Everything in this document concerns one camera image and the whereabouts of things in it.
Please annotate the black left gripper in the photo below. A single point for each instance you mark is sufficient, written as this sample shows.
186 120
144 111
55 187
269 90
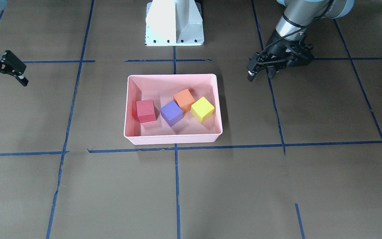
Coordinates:
278 48

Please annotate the purple foam block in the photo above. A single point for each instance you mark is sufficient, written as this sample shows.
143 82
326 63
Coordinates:
171 113

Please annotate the red foam block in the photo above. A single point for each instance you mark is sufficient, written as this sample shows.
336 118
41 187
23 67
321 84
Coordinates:
145 110

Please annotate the yellow-green foam block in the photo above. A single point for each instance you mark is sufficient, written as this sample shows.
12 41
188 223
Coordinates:
202 109

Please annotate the orange foam block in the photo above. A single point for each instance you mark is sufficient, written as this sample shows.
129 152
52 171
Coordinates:
184 100

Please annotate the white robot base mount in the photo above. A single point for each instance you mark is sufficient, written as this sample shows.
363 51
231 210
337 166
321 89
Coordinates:
174 23

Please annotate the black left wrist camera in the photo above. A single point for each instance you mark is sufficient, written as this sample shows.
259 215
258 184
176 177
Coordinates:
300 52

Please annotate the pink plastic bin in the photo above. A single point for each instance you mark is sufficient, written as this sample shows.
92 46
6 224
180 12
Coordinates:
161 89

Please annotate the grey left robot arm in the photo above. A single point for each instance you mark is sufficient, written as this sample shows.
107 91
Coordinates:
301 14

